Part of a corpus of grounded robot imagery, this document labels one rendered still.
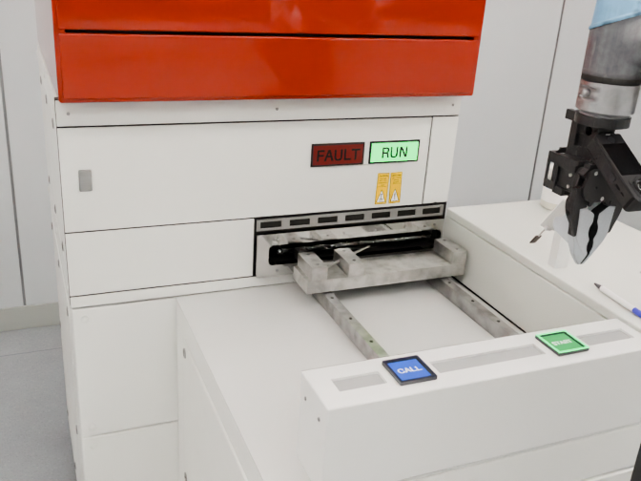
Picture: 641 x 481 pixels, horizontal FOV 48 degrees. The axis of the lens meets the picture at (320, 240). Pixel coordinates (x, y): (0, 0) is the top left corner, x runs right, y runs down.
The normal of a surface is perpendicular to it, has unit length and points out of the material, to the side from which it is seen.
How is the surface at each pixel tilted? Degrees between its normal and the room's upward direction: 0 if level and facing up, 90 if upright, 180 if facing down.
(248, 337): 0
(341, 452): 90
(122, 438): 90
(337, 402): 0
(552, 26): 90
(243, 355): 0
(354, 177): 90
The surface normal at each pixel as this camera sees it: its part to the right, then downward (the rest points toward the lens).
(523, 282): -0.92, 0.09
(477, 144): 0.38, 0.37
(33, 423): 0.06, -0.93
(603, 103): -0.44, 0.31
